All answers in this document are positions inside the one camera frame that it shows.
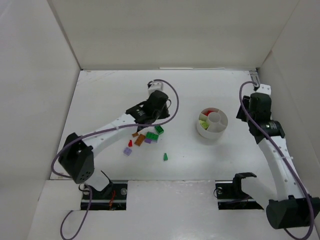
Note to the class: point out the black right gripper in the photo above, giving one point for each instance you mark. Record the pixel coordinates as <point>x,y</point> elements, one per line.
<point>243,110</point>

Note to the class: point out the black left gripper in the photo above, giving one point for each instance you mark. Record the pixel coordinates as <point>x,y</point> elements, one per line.
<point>149,120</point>

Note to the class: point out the red large lego brick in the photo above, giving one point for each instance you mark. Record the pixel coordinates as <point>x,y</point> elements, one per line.
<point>207,112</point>

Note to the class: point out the white round divided container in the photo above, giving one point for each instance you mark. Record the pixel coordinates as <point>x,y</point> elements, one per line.
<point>218,123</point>

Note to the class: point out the lime green lego brick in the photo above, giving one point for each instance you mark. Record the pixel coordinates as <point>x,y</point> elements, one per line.
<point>203,124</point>

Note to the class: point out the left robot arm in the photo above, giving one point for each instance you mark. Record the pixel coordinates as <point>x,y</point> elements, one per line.
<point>79,152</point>

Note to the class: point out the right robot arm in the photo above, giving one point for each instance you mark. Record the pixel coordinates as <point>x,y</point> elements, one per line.
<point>291,205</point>

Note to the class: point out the green 2x2 lego brick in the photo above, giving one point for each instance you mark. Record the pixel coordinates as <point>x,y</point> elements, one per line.
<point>159,129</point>

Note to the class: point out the green 2x4 lego brick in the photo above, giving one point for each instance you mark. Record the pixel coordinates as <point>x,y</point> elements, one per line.
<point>152,136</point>

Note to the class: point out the small red lego wedge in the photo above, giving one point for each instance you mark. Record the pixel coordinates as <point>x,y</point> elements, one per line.
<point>130,143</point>

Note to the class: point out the small dark green lego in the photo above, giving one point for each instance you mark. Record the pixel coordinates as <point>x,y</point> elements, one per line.
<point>165,157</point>

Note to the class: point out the lavender 2x2 lego brick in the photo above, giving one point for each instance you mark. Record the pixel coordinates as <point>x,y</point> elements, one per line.
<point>127,151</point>

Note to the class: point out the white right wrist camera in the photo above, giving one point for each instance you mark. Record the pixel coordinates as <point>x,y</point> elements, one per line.
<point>263,89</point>

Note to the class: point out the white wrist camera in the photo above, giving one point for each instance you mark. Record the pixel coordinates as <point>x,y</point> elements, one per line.
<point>263,89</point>
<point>153,86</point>

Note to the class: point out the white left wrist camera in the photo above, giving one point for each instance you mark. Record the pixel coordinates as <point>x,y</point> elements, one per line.
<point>153,86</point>

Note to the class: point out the aluminium rail right side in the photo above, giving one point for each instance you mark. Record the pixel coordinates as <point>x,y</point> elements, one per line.
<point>254,76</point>

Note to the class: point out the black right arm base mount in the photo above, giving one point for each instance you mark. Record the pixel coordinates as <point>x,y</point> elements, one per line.
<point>230,196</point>

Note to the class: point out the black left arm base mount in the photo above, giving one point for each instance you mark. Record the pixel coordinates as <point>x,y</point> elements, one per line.
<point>99,192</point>

